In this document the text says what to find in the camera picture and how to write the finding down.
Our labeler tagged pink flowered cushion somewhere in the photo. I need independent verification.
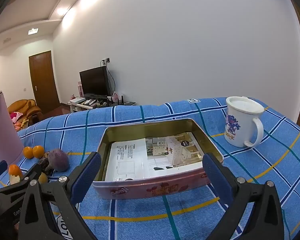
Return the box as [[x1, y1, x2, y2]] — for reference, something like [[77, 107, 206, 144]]
[[9, 112, 23, 123]]

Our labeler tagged orange leather sofa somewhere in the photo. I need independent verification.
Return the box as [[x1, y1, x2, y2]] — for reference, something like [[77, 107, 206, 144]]
[[7, 99, 43, 130]]

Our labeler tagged white mug with blue print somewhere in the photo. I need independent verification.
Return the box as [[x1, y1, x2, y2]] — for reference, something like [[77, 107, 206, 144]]
[[224, 96, 265, 148]]

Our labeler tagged black television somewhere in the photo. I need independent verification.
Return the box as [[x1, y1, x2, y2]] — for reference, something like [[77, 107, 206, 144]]
[[79, 66, 112, 98]]

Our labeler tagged lilac electric kettle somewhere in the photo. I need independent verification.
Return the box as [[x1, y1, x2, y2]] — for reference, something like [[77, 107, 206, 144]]
[[0, 91, 24, 164]]

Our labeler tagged white television stand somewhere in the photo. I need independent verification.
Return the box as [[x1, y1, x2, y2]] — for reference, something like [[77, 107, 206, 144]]
[[67, 97, 137, 113]]

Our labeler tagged brown wooden door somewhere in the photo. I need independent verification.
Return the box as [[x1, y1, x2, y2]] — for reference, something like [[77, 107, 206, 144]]
[[29, 50, 60, 114]]

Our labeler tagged partly peeled tangerine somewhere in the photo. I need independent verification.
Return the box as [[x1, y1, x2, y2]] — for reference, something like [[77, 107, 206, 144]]
[[8, 164, 23, 185]]

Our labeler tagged purple radish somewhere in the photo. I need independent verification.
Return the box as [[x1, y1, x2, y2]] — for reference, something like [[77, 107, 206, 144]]
[[47, 149, 72, 172]]

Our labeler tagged pink tin box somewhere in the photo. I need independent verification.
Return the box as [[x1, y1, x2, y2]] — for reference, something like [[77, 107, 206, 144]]
[[92, 118, 225, 200]]

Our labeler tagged dark brown taro piece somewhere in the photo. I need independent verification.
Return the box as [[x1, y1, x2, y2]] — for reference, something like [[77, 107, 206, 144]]
[[37, 152, 53, 173]]

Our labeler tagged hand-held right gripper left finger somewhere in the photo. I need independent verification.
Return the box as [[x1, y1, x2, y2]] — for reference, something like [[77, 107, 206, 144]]
[[19, 152, 102, 240]]

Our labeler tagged blue plaid blanket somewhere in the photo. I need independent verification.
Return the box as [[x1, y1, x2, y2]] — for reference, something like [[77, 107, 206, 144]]
[[0, 97, 300, 240]]

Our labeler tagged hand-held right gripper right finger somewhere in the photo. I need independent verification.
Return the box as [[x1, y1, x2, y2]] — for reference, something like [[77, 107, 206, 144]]
[[202, 153, 285, 240]]

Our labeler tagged black television cable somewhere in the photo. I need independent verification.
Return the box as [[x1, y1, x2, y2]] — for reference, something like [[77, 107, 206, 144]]
[[101, 60, 117, 96]]

